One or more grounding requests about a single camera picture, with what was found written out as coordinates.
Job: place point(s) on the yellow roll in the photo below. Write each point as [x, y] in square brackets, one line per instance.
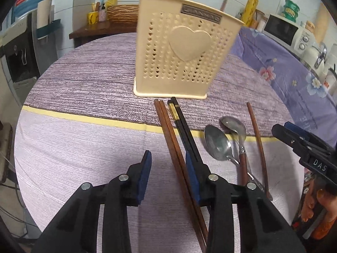
[248, 10]

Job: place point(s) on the water dispenser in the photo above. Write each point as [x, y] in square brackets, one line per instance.
[15, 52]

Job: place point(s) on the yellow cup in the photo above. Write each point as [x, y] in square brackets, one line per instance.
[93, 18]

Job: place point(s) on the cream perforated utensil holder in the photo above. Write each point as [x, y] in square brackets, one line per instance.
[158, 58]

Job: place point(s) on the purple floral cloth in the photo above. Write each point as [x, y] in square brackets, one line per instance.
[276, 66]

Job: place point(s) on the dark wooden side table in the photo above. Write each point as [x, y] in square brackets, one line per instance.
[97, 30]

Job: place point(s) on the white microwave oven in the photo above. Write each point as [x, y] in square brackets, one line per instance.
[281, 29]

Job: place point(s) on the large steel spoon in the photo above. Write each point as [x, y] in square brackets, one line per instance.
[217, 142]

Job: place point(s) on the person's right hand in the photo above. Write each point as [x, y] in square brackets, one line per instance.
[310, 205]

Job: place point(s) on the wicker basket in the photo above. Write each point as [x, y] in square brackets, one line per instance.
[122, 14]

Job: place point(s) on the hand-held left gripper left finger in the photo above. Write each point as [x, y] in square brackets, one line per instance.
[145, 175]

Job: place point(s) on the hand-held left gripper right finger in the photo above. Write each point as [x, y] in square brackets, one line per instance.
[192, 180]

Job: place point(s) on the green container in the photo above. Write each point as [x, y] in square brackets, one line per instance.
[291, 8]

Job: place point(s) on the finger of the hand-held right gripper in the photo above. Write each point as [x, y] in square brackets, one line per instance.
[283, 134]
[296, 129]

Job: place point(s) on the person's right forearm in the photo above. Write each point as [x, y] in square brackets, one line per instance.
[326, 228]

